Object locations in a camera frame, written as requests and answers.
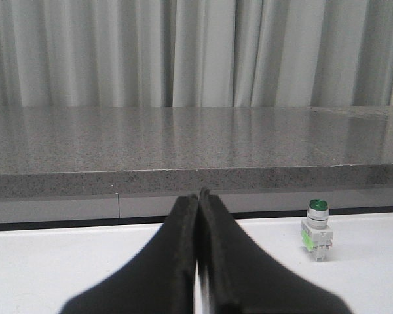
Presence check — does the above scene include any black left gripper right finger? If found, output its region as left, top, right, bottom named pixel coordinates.
left=197, top=188, right=349, bottom=313

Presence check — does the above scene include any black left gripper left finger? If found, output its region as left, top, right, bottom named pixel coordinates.
left=62, top=194, right=198, bottom=313

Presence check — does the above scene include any grey granite counter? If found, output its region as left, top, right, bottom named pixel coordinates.
left=0, top=107, right=393, bottom=223

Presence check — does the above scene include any grey curtain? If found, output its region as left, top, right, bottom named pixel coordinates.
left=0, top=1, right=393, bottom=107

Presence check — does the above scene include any green push button switch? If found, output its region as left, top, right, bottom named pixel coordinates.
left=301, top=199, right=333, bottom=262

